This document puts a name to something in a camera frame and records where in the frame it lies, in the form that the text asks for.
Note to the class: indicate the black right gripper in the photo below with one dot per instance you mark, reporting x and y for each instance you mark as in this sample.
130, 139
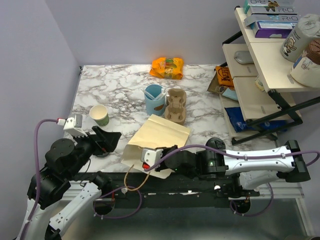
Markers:
160, 166

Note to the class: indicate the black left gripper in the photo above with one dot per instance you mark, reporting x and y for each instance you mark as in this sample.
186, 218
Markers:
103, 140

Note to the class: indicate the green paper cup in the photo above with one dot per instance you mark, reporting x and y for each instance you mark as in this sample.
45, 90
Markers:
99, 113

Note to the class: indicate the black plastic cup lid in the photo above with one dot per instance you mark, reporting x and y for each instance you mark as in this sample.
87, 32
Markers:
216, 143

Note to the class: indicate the beige paper bag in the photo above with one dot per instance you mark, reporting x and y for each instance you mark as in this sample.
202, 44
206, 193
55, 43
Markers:
156, 132

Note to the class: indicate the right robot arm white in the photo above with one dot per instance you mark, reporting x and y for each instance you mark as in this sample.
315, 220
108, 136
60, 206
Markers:
250, 169

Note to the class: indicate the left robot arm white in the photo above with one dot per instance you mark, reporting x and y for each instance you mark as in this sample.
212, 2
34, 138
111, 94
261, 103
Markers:
64, 160

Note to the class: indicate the brown pulp cup carrier stack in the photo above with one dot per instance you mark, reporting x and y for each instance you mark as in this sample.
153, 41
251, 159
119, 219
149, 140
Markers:
175, 110

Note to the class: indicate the blue straw holder cup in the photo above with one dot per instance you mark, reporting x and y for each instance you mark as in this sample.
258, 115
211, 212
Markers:
154, 100

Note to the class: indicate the orange brown snack packet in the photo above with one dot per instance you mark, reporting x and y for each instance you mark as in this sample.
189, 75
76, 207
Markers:
222, 82

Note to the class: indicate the orange snack bag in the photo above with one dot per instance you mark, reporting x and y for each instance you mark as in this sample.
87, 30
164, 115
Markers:
167, 68

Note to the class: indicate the grey computer mouse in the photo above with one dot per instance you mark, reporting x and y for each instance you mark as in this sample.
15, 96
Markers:
243, 57

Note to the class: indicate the cartoon paper roll brown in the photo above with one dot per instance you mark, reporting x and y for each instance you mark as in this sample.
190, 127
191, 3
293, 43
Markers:
306, 69

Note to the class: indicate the purple tissue box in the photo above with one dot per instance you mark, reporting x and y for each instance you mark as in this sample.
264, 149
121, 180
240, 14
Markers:
269, 29

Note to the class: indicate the teal box top shelf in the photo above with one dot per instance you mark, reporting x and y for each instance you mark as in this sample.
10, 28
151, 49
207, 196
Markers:
270, 4

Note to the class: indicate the grey R+O box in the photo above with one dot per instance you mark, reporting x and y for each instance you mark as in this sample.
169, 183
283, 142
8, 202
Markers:
270, 14

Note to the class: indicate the cartoon paper roll grey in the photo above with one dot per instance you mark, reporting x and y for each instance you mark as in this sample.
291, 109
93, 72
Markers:
305, 31

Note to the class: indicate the beige shelf rack black frame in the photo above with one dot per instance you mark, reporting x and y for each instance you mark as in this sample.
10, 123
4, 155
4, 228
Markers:
264, 89

